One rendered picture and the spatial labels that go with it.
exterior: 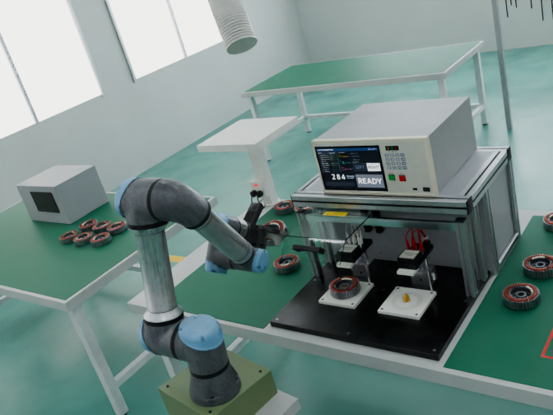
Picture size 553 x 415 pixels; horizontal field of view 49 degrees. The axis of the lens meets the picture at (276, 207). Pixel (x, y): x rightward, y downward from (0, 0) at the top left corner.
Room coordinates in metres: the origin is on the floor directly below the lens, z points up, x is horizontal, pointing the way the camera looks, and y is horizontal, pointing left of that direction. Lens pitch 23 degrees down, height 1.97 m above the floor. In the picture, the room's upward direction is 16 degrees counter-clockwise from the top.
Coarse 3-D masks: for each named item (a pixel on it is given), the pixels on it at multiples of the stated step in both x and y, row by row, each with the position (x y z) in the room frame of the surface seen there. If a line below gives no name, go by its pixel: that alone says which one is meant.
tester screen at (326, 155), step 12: (324, 156) 2.04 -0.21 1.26; (336, 156) 2.00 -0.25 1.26; (348, 156) 1.97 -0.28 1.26; (360, 156) 1.94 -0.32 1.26; (372, 156) 1.91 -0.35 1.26; (324, 168) 2.04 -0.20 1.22; (336, 168) 2.01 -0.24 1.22; (348, 168) 1.98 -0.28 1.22; (324, 180) 2.05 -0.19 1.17; (336, 180) 2.02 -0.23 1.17; (348, 180) 1.99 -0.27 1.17
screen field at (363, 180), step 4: (356, 176) 1.96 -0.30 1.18; (360, 176) 1.95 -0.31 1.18; (364, 176) 1.94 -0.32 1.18; (368, 176) 1.93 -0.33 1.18; (372, 176) 1.92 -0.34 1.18; (376, 176) 1.91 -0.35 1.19; (380, 176) 1.90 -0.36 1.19; (356, 180) 1.96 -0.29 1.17; (360, 180) 1.95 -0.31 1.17; (364, 180) 1.94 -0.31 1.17; (368, 180) 1.93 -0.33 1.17; (372, 180) 1.92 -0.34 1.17; (376, 180) 1.91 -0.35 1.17; (380, 180) 1.90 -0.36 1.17; (360, 184) 1.95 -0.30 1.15; (364, 184) 1.94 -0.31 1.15; (368, 184) 1.93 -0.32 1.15; (372, 184) 1.92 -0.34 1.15; (376, 184) 1.91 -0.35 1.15; (380, 184) 1.90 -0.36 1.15
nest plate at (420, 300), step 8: (400, 288) 1.83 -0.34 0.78; (408, 288) 1.82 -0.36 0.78; (392, 296) 1.80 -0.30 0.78; (400, 296) 1.78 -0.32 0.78; (416, 296) 1.76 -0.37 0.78; (424, 296) 1.74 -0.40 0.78; (432, 296) 1.73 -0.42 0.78; (384, 304) 1.77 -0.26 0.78; (392, 304) 1.75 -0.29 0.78; (400, 304) 1.74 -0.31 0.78; (408, 304) 1.73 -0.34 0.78; (416, 304) 1.71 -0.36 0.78; (424, 304) 1.70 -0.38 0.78; (384, 312) 1.73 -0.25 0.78; (392, 312) 1.71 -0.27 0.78; (400, 312) 1.70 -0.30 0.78; (408, 312) 1.68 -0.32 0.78; (416, 312) 1.67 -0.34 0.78
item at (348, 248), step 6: (366, 240) 2.03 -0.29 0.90; (372, 240) 2.03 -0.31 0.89; (348, 246) 1.98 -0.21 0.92; (354, 246) 1.97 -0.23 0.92; (366, 246) 1.99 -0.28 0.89; (348, 252) 1.94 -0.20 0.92; (354, 252) 1.94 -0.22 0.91; (360, 252) 1.96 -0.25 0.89; (366, 252) 2.00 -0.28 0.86; (342, 258) 1.95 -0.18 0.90; (348, 258) 1.94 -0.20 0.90; (354, 258) 1.93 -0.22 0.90; (360, 258) 2.02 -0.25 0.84; (366, 258) 2.00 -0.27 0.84; (342, 264) 1.93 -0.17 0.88; (348, 264) 1.92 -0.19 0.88; (354, 264) 1.93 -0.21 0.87
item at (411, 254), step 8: (424, 248) 1.86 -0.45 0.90; (432, 248) 1.86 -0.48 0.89; (400, 256) 1.81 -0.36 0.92; (408, 256) 1.79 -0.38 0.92; (416, 256) 1.78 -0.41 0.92; (424, 256) 1.81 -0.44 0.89; (400, 264) 1.80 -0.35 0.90; (408, 264) 1.78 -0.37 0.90; (416, 264) 1.77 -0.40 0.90; (400, 272) 1.78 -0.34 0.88; (408, 272) 1.76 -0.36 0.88
